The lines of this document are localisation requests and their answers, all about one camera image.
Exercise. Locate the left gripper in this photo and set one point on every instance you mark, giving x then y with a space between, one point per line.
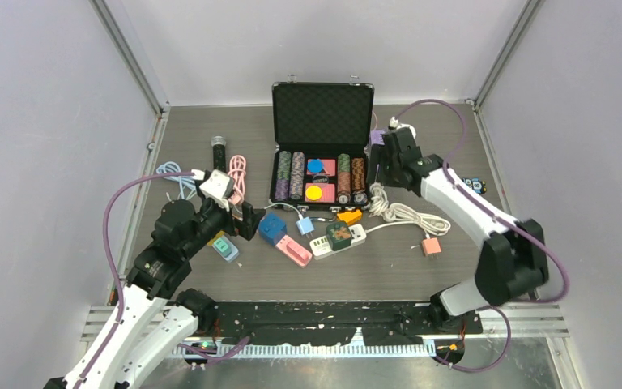
248 225

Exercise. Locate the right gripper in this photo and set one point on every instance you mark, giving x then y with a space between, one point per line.
378 156

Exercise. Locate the blue cube socket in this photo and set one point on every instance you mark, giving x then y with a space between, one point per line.
272 229

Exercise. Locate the yellow cube adapter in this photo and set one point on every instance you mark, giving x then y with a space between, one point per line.
216 237

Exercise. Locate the teal small cube adapter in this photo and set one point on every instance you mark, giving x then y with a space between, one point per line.
223 248

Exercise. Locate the pink square adapter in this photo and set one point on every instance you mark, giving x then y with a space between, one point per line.
297 251

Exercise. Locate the dark green cube adapter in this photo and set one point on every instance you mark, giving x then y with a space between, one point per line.
339 236

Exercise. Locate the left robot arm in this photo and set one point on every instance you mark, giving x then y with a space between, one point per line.
152 315

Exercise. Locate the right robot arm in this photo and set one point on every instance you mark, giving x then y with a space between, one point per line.
511 262

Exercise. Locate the salmon pink plug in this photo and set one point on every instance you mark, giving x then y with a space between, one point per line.
431 247

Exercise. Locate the purple power strip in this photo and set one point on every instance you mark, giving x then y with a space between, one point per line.
376 137

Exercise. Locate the light blue power strip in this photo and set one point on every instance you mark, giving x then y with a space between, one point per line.
235 252

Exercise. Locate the pink power strip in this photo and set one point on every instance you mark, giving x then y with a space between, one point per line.
281 246

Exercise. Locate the light blue usb charger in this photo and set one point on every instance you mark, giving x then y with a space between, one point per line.
305 226

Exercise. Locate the black poker chip case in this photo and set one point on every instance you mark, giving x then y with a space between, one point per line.
326 121

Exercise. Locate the blue round chip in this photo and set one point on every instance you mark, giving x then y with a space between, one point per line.
315 166

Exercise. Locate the yellow round chip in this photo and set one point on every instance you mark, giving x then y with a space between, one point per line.
313 193

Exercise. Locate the orange yellow toy block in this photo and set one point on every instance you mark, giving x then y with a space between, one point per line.
350 217

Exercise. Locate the white power strip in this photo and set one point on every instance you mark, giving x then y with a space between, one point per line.
321 249

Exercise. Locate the black cylinder tube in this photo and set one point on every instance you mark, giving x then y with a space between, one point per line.
218 144

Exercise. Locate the blue owl toy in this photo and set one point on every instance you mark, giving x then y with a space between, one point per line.
476 184

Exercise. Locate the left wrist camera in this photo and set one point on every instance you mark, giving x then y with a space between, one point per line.
215 185

